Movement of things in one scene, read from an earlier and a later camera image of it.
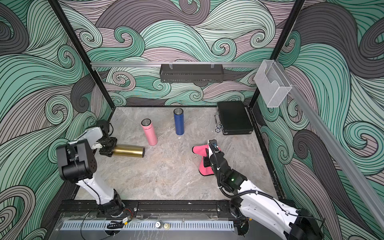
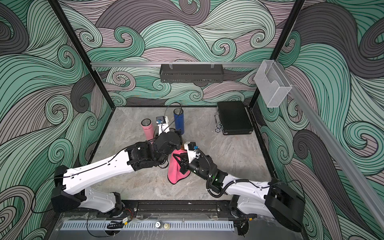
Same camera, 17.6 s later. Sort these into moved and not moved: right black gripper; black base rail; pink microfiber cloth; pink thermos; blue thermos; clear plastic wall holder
Moved: right black gripper; pink microfiber cloth
Not moved: blue thermos; black base rail; clear plastic wall holder; pink thermos
